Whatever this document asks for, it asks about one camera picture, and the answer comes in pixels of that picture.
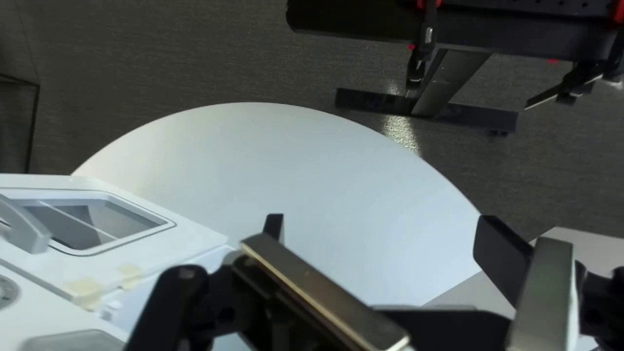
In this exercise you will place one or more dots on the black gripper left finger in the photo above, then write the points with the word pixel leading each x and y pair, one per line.
pixel 312 292

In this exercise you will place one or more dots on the white toy kitchen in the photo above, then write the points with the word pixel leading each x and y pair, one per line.
pixel 162 259

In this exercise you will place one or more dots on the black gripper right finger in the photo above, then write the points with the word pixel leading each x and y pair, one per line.
pixel 546 292

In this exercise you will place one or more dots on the beige tape piece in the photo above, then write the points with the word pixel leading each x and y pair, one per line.
pixel 82 291

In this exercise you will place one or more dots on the black floor stand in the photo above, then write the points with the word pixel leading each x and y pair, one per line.
pixel 454 25

